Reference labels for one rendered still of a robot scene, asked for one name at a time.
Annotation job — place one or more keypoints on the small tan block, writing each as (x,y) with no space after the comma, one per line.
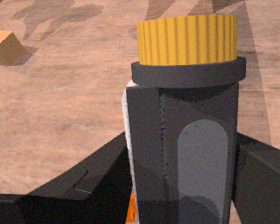
(10,47)

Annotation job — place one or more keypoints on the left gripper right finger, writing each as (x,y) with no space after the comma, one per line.
(256,182)

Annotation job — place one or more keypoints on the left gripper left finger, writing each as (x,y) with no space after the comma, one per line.
(97,190)

